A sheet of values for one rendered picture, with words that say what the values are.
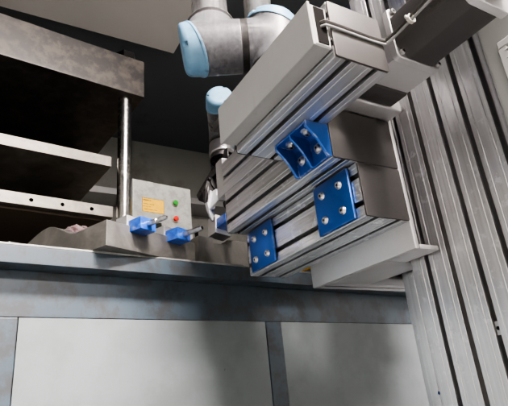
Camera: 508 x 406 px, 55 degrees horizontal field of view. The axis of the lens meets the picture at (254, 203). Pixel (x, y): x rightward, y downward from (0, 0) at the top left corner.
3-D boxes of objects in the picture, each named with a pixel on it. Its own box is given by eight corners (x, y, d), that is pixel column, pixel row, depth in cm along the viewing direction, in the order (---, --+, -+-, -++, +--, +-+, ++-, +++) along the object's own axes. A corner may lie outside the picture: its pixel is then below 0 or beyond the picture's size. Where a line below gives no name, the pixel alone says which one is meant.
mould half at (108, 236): (195, 265, 116) (193, 221, 120) (106, 245, 96) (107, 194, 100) (70, 303, 142) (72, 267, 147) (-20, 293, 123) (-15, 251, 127)
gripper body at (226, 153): (222, 180, 128) (221, 143, 134) (205, 194, 134) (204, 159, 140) (245, 188, 132) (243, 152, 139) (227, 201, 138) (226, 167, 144)
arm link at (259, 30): (310, 47, 98) (301, -3, 103) (243, 51, 97) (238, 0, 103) (302, 83, 109) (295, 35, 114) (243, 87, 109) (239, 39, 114)
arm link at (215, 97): (243, 82, 134) (244, 109, 143) (203, 84, 133) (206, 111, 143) (246, 103, 130) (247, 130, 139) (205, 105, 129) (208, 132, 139)
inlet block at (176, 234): (210, 241, 109) (209, 218, 111) (194, 237, 105) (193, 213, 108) (168, 254, 116) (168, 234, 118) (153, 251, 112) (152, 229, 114)
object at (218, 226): (252, 221, 123) (251, 204, 125) (236, 217, 120) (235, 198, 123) (223, 242, 131) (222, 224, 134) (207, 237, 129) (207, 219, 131)
